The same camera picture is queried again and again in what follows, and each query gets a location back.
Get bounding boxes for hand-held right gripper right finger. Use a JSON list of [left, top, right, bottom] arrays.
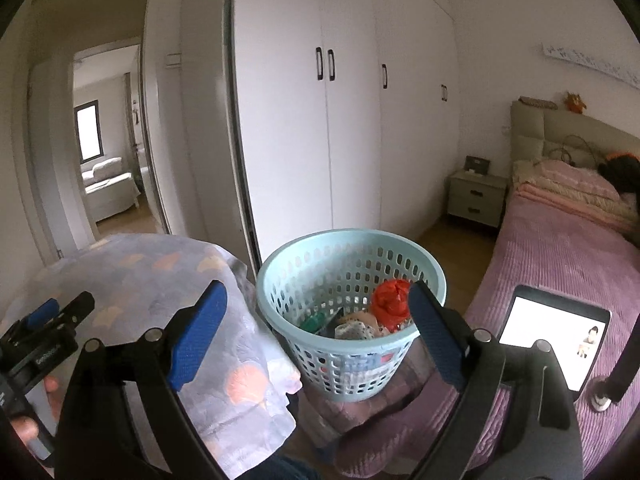
[[407, 280, 586, 480]]

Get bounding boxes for black stand leg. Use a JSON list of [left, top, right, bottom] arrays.
[[592, 320, 640, 413]]

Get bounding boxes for red plastic bag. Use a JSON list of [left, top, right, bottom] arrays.
[[371, 280, 413, 333]]

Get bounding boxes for white sofa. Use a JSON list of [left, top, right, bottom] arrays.
[[80, 156, 142, 223]]

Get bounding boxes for window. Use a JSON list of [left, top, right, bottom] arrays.
[[74, 101, 103, 163]]

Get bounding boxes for thin cable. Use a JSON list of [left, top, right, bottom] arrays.
[[542, 135, 601, 166]]

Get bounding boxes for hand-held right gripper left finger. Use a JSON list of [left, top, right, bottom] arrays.
[[52, 280, 236, 480]]

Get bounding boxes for white sliding door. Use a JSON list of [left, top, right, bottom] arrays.
[[142, 0, 261, 266]]

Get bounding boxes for small clothes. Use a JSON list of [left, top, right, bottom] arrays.
[[345, 311, 381, 333]]

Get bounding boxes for grey printed blanket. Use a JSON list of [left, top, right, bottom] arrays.
[[0, 232, 303, 480]]

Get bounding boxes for white wall strip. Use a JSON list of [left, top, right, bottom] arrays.
[[542, 42, 640, 86]]

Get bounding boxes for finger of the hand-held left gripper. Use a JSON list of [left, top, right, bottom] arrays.
[[50, 291, 96, 333], [0, 298, 61, 346]]

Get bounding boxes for black cloth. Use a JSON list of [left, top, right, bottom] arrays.
[[597, 152, 640, 196]]

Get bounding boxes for beige padded headboard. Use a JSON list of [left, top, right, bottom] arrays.
[[509, 100, 640, 176]]

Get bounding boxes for light blue plastic basket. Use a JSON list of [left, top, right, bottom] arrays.
[[255, 230, 447, 403]]

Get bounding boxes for white wardrobe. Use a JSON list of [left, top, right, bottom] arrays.
[[227, 0, 463, 266]]

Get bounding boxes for folded pink blankets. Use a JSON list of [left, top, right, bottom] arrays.
[[515, 160, 640, 246]]

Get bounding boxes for tablet with white screen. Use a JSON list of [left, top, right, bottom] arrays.
[[497, 284, 613, 393]]

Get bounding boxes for cream folded blanket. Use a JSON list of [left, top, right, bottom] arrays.
[[512, 159, 546, 186]]

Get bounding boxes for person's left hand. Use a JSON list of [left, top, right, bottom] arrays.
[[11, 376, 65, 446]]

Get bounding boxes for pink ribbed bed cover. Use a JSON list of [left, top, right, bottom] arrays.
[[335, 195, 640, 478]]

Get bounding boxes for grey nightstand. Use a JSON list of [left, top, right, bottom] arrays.
[[446, 169, 508, 231]]

